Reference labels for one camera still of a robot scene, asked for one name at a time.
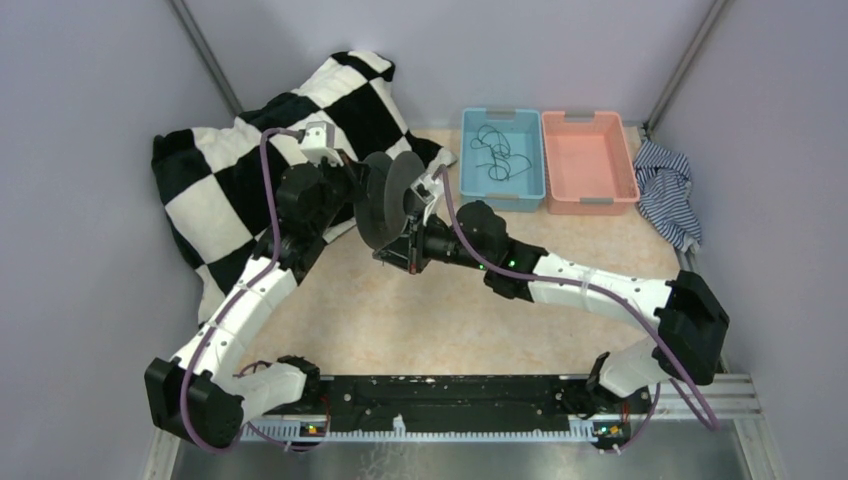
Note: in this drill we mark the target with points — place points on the right corner metal profile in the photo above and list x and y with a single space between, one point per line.
694 49

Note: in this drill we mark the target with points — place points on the aluminium front frame rail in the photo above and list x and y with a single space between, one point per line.
659 435

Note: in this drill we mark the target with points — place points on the corner metal profile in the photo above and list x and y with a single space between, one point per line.
206 55
694 49

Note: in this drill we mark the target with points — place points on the left corner metal profile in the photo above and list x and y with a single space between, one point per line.
206 55

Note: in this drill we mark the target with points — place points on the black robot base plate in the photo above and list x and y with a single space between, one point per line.
450 404

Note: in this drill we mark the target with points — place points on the blue plastic basket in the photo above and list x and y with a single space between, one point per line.
502 158

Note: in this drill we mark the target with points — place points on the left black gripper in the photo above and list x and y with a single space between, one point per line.
356 174

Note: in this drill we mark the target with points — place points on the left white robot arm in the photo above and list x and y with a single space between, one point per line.
197 394

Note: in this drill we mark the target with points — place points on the blue striped cloth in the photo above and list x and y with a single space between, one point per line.
665 184

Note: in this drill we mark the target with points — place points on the black cable spool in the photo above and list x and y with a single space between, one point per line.
381 215

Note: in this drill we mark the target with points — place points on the pink plastic basket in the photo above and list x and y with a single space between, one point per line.
589 169

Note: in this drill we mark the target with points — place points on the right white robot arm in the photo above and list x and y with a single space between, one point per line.
685 322

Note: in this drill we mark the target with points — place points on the black white checkered blanket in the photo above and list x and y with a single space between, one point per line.
210 181

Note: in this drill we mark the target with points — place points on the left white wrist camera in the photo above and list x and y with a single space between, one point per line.
318 144

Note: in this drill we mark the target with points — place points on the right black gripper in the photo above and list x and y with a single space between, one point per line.
408 251

